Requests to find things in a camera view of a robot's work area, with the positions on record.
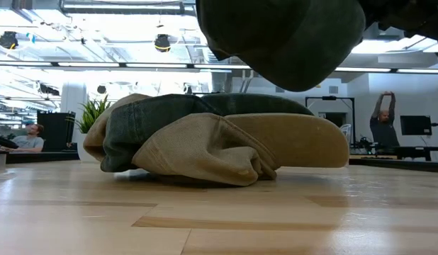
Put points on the dark green denim cap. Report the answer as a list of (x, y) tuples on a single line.
[(286, 39), (141, 131)]

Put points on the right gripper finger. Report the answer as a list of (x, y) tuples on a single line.
[(385, 12)]

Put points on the black rectangular gantry frame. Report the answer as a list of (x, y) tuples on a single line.
[(353, 120)]

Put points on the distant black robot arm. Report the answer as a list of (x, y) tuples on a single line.
[(364, 143)]

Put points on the black computer monitor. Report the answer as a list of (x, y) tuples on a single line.
[(415, 125)]

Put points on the black partition panel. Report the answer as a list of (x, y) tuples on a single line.
[(56, 131)]

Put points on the small green potted plant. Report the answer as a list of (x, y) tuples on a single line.
[(89, 117)]

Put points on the clear plastic bin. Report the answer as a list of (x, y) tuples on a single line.
[(346, 138)]

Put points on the ceiling light strip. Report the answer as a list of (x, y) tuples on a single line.
[(81, 64), (399, 70)]

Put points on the person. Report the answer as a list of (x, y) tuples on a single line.
[(27, 141), (383, 134)]

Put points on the black ceiling spot lamp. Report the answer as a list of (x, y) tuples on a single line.
[(8, 40), (162, 43)]

